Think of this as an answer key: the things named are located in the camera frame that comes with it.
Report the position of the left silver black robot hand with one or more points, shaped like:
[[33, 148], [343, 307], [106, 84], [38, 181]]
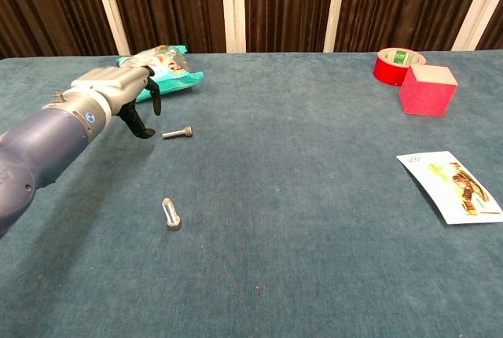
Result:
[[114, 82]]

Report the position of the silver bolt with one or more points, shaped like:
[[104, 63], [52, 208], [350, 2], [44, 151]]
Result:
[[171, 216], [177, 133]]

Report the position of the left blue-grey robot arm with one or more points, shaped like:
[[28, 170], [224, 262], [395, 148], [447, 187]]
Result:
[[43, 141]]

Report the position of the teal snack bag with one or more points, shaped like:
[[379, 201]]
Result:
[[177, 78]]

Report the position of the dark brown pleated curtain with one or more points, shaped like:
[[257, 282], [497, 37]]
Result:
[[401, 0], [173, 0], [47, 4], [291, 0], [496, 39]]

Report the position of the blue felt table mat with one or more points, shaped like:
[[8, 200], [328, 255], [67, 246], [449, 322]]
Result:
[[275, 157]]

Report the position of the red tape roll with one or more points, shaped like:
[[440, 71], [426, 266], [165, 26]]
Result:
[[387, 72]]

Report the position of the pink cube block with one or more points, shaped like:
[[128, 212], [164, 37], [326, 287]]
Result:
[[426, 96]]

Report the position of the white picture card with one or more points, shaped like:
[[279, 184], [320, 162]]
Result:
[[444, 184]]

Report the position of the white partition frame post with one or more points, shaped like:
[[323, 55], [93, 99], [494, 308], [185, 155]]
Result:
[[479, 12], [111, 12], [233, 8], [335, 12]]

